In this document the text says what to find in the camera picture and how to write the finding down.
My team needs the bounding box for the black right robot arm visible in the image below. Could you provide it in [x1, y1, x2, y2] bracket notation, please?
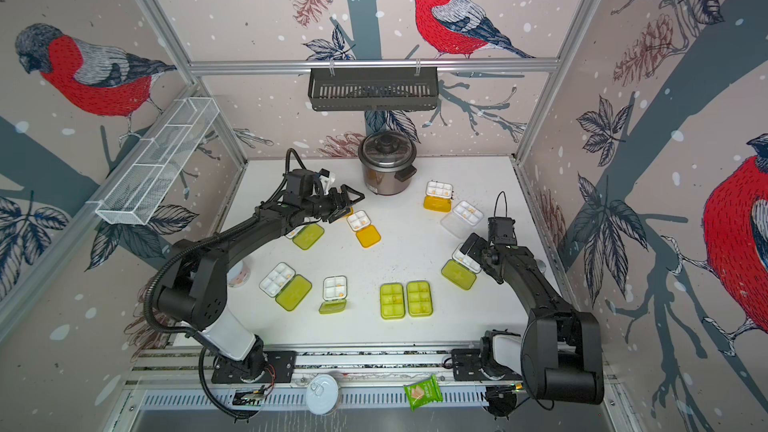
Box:
[460, 216, 604, 405]

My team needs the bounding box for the yellow pillbox centre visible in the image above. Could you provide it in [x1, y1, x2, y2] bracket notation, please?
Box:
[346, 210, 381, 248]

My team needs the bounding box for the silver rice cooker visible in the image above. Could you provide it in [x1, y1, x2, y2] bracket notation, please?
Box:
[358, 130, 417, 196]

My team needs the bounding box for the green snack packet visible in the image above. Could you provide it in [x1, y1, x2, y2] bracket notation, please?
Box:
[404, 375, 444, 410]

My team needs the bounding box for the clear white pillbox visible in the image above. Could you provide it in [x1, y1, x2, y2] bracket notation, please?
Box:
[440, 200, 484, 239]

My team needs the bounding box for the yellow pillbox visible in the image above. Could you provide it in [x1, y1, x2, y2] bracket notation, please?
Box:
[346, 210, 381, 248]
[423, 180, 454, 213]

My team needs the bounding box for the large green pillbox front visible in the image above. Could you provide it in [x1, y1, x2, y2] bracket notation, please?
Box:
[406, 281, 434, 317]

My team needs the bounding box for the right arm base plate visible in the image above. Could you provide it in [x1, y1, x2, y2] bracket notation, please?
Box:
[447, 348, 522, 382]

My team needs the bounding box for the white wire mesh shelf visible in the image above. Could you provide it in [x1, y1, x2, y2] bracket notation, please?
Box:
[95, 97, 220, 225]

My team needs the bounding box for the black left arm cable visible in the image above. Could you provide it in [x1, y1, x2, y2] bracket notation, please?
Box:
[142, 147, 319, 422]

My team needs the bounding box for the white round lid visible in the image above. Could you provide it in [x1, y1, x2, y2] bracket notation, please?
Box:
[305, 374, 340, 416]

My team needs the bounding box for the small white cup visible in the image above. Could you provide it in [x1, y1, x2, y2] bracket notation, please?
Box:
[226, 260, 251, 288]

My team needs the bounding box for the black hanging wire basket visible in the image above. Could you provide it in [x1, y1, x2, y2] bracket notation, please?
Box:
[308, 67, 439, 112]

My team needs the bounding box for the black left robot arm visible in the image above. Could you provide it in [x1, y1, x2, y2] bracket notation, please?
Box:
[143, 185, 365, 362]

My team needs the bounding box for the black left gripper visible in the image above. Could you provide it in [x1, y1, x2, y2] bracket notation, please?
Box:
[301, 185, 365, 223]

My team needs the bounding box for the yellow pillbox back right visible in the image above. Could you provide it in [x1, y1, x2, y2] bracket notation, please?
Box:
[423, 180, 454, 213]

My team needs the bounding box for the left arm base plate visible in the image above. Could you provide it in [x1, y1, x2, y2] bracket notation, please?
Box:
[212, 350, 297, 385]

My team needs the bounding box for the small green pillbox front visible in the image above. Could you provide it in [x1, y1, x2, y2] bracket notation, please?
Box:
[319, 275, 348, 315]

